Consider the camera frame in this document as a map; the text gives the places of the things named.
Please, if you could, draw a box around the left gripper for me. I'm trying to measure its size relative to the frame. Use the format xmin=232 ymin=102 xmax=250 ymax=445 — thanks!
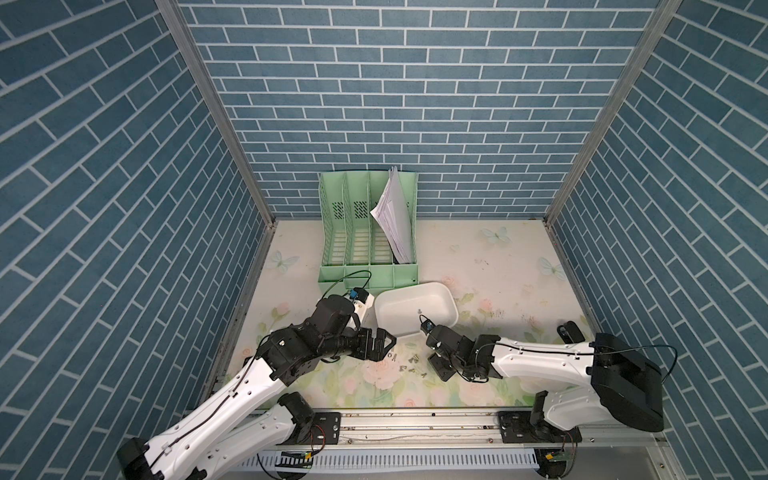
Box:
xmin=317 ymin=324 xmax=398 ymax=360

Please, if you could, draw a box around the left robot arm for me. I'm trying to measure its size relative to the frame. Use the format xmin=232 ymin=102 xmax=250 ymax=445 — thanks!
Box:
xmin=116 ymin=288 xmax=396 ymax=479

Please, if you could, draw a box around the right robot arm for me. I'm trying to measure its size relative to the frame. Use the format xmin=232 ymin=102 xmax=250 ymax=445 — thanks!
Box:
xmin=421 ymin=317 xmax=664 ymax=443

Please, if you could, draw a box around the white plastic storage box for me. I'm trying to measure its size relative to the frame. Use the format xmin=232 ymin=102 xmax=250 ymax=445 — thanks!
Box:
xmin=374 ymin=282 xmax=459 ymax=337

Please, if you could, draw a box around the green plastic file organizer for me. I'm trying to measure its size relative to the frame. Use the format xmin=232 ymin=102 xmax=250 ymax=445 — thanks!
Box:
xmin=318 ymin=171 xmax=419 ymax=294

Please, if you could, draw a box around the white paper stack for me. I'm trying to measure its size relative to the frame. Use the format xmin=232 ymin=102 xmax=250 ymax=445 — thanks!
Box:
xmin=371 ymin=167 xmax=415 ymax=264

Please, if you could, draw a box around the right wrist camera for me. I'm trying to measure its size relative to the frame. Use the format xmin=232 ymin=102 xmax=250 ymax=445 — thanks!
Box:
xmin=420 ymin=320 xmax=435 ymax=335

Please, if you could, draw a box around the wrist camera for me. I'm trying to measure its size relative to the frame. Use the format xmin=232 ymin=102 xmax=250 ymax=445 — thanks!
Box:
xmin=420 ymin=320 xmax=435 ymax=335
xmin=348 ymin=287 xmax=375 ymax=325

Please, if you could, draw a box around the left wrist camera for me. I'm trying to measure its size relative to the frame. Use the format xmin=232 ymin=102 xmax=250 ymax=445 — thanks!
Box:
xmin=348 ymin=287 xmax=375 ymax=325

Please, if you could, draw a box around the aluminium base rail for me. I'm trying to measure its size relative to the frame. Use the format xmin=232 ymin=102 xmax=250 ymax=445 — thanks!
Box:
xmin=170 ymin=407 xmax=670 ymax=451

